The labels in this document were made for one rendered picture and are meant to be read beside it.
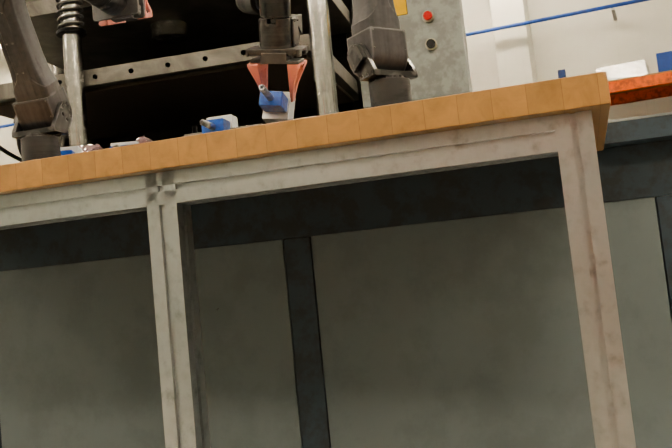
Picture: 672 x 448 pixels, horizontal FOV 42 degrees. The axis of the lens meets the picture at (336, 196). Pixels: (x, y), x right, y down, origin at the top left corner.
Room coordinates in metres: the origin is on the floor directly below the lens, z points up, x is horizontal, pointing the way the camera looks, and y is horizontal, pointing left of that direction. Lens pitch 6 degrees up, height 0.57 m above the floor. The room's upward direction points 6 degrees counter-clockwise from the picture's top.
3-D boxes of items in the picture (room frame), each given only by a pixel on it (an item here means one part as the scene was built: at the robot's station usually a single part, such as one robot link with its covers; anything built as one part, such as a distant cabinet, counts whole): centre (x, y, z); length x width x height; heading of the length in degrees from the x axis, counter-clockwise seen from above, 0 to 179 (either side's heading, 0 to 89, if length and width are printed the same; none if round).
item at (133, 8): (1.72, 0.41, 1.20); 0.10 x 0.07 x 0.07; 75
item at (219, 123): (1.60, 0.21, 0.89); 0.13 x 0.05 x 0.05; 168
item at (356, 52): (1.31, -0.09, 0.90); 0.09 x 0.06 x 0.06; 124
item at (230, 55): (2.89, 0.48, 1.26); 1.10 x 0.74 x 0.05; 78
